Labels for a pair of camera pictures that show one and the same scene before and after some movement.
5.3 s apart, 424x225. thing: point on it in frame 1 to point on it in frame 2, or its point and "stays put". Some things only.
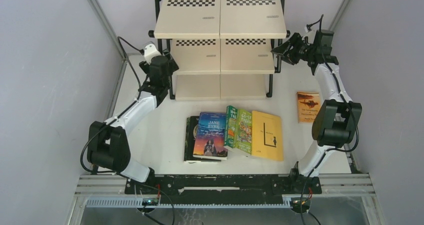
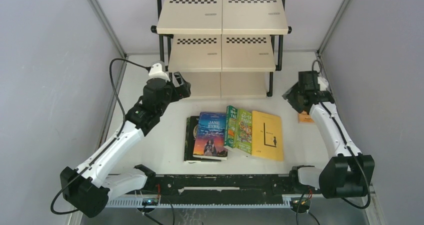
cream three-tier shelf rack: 221,42 stays put
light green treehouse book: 244,139 stays put
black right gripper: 295,40 to 289,95
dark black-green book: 191,125 stays put
